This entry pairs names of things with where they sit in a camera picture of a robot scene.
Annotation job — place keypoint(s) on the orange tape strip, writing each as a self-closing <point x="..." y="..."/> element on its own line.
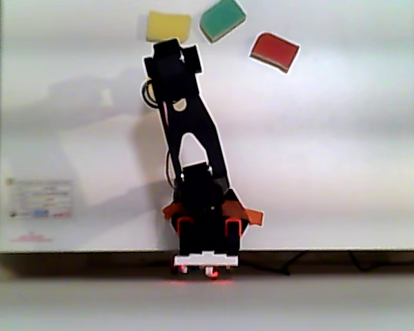
<point x="172" y="208"/>
<point x="252" y="215"/>

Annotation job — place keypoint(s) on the white controller board holder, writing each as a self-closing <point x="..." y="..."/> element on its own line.
<point x="207" y="259"/>

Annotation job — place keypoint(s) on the red and white sponge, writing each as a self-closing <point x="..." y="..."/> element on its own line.
<point x="275" y="51"/>

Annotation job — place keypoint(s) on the green and white sponge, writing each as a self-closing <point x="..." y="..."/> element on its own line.
<point x="222" y="20"/>

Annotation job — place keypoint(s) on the black orange table clamp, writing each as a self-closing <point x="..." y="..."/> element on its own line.
<point x="185" y="225"/>
<point x="233" y="225"/>

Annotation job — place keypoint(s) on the printed label sticker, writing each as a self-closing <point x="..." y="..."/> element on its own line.
<point x="39" y="199"/>

